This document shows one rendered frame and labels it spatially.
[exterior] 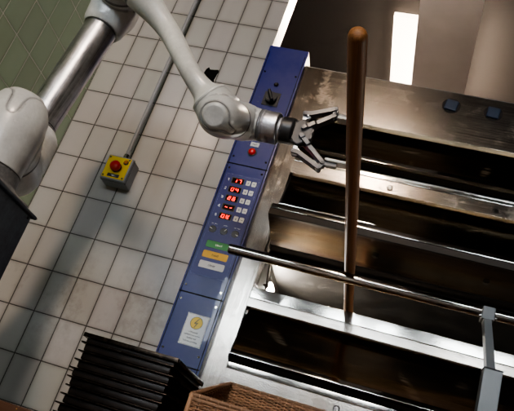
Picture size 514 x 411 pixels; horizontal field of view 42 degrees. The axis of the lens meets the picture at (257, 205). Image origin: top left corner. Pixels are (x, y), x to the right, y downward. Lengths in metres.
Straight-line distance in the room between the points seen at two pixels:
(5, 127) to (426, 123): 1.50
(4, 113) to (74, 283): 0.88
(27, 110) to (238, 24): 1.34
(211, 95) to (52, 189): 1.06
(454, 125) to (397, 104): 0.22
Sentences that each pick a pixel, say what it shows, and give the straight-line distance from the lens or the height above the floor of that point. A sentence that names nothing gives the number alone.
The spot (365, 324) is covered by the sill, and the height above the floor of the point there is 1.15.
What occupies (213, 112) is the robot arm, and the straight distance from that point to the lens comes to 1.66.
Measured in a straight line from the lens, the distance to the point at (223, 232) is 2.31.
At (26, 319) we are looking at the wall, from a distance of 2.44.
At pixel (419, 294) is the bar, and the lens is 1.84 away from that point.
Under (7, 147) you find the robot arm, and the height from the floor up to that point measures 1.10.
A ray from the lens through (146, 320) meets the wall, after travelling 2.29.
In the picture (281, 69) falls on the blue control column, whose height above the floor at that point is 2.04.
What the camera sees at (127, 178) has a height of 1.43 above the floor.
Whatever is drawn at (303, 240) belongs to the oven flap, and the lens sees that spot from 2.26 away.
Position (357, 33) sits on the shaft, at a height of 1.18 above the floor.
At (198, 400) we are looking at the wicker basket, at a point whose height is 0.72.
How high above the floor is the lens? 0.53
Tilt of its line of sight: 23 degrees up
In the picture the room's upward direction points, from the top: 19 degrees clockwise
